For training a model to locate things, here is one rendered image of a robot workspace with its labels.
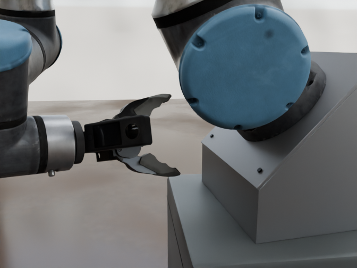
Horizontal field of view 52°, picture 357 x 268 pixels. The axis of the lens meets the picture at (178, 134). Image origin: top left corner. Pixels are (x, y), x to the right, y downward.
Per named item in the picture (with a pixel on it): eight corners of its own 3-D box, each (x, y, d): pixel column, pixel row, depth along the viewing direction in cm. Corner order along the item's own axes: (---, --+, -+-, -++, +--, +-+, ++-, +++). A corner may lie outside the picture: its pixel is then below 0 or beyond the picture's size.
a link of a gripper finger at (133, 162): (159, 159, 68) (121, 134, 64) (164, 158, 66) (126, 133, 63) (149, 182, 66) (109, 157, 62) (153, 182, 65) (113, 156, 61)
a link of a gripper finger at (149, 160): (167, 173, 73) (130, 149, 69) (184, 173, 68) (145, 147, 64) (160, 187, 72) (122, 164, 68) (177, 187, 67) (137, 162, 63)
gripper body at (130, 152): (121, 120, 71) (58, 123, 64) (142, 114, 64) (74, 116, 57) (126, 160, 70) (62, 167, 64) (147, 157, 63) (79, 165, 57)
